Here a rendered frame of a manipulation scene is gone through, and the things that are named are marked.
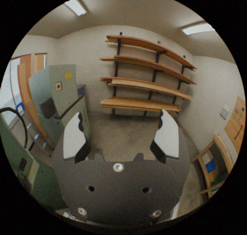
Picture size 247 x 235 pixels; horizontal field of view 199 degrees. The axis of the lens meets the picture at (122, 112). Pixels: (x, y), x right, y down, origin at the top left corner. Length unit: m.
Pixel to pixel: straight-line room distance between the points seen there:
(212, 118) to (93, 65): 3.45
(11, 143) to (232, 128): 3.13
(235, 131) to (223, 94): 0.95
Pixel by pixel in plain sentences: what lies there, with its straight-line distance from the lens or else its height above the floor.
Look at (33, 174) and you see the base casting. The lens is 0.83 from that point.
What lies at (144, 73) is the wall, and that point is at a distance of 1.98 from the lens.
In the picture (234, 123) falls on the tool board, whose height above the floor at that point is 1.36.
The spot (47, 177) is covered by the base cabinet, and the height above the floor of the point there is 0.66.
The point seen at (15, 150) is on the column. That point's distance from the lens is 0.79.
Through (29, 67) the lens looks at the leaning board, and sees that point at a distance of 2.29.
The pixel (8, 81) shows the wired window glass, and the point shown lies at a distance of 2.29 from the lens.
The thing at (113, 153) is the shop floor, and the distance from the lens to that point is 1.42.
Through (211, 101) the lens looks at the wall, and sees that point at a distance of 2.55.
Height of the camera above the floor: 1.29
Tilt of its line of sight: 33 degrees down
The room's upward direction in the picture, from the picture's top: 7 degrees clockwise
